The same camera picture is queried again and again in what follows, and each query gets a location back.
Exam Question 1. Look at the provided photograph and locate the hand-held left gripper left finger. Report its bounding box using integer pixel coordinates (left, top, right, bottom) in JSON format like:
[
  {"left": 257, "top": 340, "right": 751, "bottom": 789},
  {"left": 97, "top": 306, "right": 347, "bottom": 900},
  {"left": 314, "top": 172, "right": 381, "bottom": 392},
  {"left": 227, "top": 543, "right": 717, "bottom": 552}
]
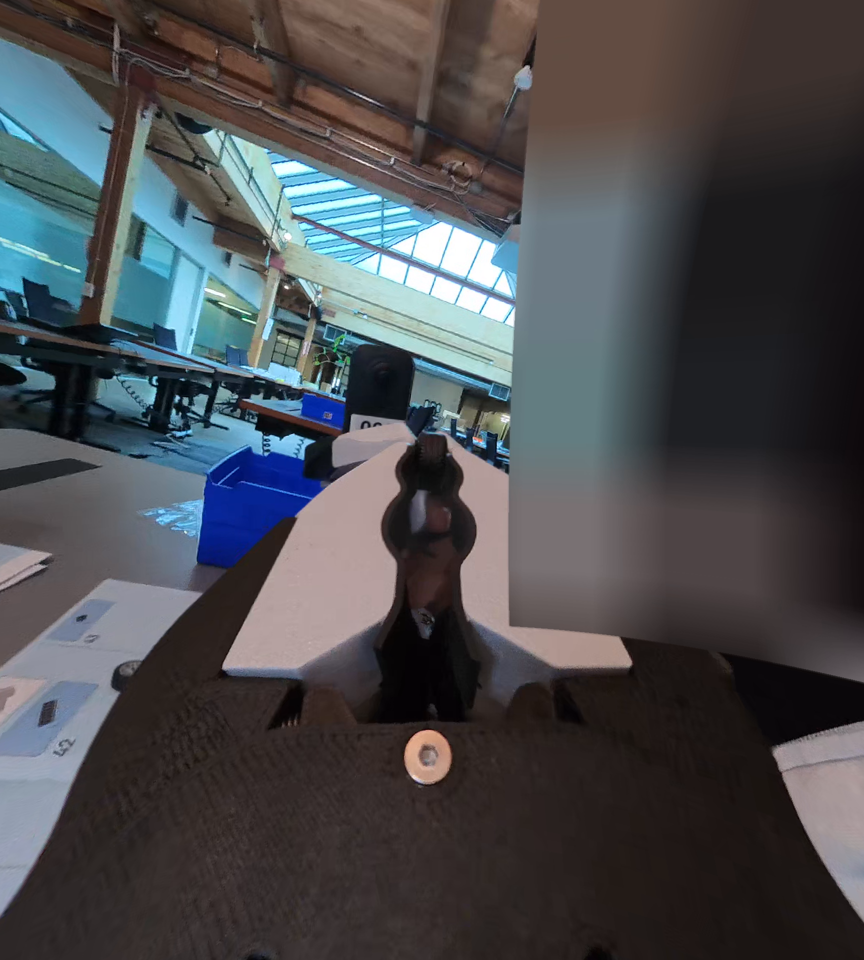
[{"left": 220, "top": 441, "right": 420, "bottom": 723}]

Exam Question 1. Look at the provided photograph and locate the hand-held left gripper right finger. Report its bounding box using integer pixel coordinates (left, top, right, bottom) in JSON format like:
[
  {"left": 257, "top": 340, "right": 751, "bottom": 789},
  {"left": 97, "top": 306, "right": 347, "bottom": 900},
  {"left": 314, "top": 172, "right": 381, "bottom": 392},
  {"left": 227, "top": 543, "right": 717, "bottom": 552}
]
[{"left": 441, "top": 441, "right": 635, "bottom": 715}]

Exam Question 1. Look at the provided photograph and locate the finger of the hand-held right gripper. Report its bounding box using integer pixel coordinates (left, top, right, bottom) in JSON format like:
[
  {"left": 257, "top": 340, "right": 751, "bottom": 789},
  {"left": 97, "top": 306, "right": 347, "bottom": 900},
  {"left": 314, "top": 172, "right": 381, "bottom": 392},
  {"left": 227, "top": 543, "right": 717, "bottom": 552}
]
[{"left": 333, "top": 422, "right": 420, "bottom": 470}]

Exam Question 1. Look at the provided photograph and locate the blue plastic object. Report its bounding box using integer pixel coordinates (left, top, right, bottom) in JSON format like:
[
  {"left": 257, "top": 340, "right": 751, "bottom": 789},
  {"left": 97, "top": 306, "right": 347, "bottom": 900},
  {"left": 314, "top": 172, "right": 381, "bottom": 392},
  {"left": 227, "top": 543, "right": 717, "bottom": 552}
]
[{"left": 197, "top": 444, "right": 336, "bottom": 569}]

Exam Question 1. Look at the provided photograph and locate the person's right hand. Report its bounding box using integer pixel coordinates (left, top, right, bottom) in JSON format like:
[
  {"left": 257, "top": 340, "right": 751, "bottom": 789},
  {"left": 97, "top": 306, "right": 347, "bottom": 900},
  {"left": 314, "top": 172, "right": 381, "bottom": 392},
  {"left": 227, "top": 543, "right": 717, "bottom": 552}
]
[{"left": 402, "top": 506, "right": 467, "bottom": 639}]

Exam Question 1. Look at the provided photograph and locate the blue plastic bin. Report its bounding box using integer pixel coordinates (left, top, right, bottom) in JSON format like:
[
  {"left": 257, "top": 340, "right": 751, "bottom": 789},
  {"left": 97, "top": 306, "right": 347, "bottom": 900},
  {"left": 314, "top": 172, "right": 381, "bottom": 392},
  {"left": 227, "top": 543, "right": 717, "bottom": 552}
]
[{"left": 300, "top": 390, "right": 347, "bottom": 429}]

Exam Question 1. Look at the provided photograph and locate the flat clear plastic bag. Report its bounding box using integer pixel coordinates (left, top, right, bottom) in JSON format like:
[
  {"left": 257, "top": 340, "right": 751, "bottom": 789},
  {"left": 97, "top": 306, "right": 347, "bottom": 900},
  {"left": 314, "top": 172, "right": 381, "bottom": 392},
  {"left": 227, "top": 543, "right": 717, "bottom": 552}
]
[{"left": 139, "top": 498, "right": 204, "bottom": 537}]

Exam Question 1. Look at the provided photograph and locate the long office desk row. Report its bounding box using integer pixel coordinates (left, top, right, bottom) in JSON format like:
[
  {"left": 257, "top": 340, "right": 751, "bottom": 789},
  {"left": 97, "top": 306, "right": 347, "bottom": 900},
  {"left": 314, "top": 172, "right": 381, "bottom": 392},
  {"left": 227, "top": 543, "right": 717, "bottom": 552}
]
[{"left": 0, "top": 300, "right": 347, "bottom": 451}]

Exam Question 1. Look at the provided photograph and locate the open instruction booklet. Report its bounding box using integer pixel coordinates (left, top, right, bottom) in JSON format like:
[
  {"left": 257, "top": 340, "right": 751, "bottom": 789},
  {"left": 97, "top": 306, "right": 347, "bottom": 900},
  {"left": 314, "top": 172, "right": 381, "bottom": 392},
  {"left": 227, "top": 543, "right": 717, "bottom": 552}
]
[{"left": 0, "top": 577, "right": 204, "bottom": 946}]

